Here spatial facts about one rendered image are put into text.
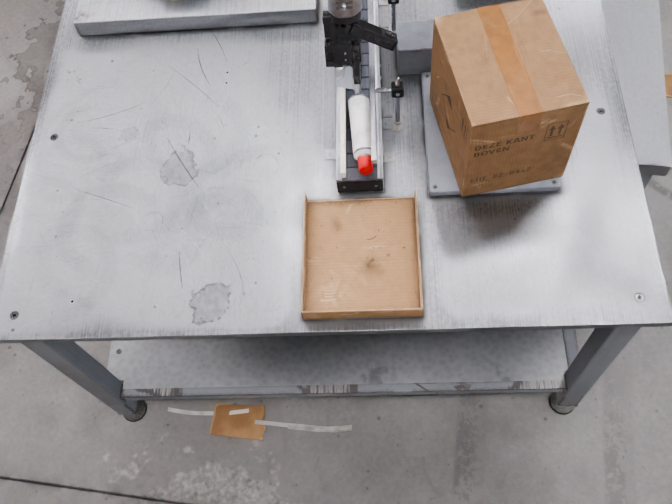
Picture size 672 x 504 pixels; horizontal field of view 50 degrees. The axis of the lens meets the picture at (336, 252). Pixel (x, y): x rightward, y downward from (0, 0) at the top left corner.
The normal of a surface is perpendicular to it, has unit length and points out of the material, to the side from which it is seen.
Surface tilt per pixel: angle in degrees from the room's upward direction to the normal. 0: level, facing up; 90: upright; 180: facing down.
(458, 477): 0
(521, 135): 90
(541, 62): 0
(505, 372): 0
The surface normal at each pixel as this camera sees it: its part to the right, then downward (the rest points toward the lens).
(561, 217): -0.08, -0.45
